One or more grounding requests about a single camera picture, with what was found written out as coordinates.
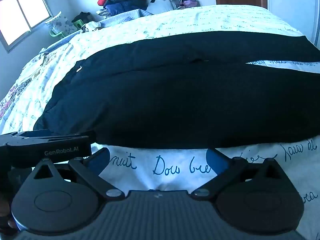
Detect window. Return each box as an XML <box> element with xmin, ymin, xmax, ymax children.
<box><xmin>0</xmin><ymin>0</ymin><xmax>53</xmax><ymax>53</ymax></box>

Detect patterned pillow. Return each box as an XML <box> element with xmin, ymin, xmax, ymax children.
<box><xmin>45</xmin><ymin>11</ymin><xmax>77</xmax><ymax>39</ymax></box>

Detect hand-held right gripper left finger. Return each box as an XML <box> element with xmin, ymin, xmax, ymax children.
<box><xmin>31</xmin><ymin>148</ymin><xmax>125</xmax><ymax>202</ymax></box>

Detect floral blanket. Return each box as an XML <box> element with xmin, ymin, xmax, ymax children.
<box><xmin>0</xmin><ymin>80</ymin><xmax>28</xmax><ymax>123</ymax></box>

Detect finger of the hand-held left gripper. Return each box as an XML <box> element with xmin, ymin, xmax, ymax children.
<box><xmin>15</xmin><ymin>129</ymin><xmax>97</xmax><ymax>145</ymax></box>

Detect black pants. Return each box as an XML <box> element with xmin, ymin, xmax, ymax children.
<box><xmin>33</xmin><ymin>31</ymin><xmax>320</xmax><ymax>150</ymax></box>

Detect navy blue jacket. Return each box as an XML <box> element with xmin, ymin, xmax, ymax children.
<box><xmin>103</xmin><ymin>0</ymin><xmax>150</xmax><ymax>13</ymax></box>

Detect light blue blanket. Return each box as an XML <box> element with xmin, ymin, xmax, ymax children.
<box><xmin>99</xmin><ymin>9</ymin><xmax>154</xmax><ymax>28</ymax></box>

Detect green plastic chair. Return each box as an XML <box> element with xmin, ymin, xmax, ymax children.
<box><xmin>50</xmin><ymin>17</ymin><xmax>85</xmax><ymax>39</ymax></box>

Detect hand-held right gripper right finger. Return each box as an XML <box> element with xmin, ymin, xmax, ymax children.
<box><xmin>190</xmin><ymin>148</ymin><xmax>290</xmax><ymax>202</ymax></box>

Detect white script-printed bedsheet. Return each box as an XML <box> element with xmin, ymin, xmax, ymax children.
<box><xmin>0</xmin><ymin>4</ymin><xmax>320</xmax><ymax>233</ymax></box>

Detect black and white cloth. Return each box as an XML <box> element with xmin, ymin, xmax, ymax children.
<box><xmin>81</xmin><ymin>21</ymin><xmax>103</xmax><ymax>33</ymax></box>

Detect person's left hand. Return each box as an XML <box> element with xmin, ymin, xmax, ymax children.
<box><xmin>0</xmin><ymin>198</ymin><xmax>15</xmax><ymax>228</ymax></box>

